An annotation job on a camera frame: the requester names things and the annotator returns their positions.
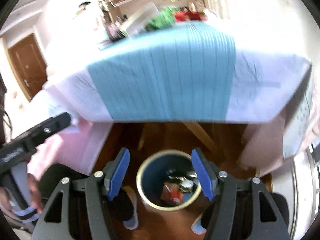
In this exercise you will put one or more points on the white gold wrapper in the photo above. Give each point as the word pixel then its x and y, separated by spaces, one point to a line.
pixel 186 181

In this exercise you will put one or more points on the pink bed skirt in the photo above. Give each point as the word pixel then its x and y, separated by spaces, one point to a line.
pixel 77 147

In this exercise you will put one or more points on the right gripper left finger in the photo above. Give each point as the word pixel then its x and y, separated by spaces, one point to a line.
pixel 115 172

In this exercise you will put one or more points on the orange snack wrapper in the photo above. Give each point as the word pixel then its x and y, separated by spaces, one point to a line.
pixel 172 194

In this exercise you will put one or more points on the right blue slipper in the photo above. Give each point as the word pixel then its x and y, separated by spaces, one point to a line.
pixel 196 227

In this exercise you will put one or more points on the left blue slipper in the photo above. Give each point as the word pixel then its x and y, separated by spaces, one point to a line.
pixel 131 222

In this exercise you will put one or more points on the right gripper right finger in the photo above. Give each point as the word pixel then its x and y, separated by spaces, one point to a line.
pixel 205 173

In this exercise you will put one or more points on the person's left hand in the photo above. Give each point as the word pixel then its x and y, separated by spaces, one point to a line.
pixel 20 194

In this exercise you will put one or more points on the green cloth on bed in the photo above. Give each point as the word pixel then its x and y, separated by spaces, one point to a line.
pixel 165 19

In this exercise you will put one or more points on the blue round trash bin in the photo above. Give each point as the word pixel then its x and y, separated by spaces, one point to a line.
pixel 153 173

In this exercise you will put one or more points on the brown wooden door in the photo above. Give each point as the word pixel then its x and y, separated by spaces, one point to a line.
pixel 23 67

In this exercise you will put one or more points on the blue slipper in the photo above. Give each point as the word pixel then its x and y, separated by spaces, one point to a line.
pixel 131 222
pixel 196 227

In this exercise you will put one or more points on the blue white striped bed cover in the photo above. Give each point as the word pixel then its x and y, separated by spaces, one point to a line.
pixel 191 72

